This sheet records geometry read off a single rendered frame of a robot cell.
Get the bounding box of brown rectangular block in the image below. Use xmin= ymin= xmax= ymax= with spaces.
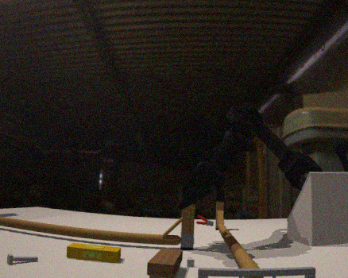
xmin=147 ymin=249 xmax=183 ymax=278

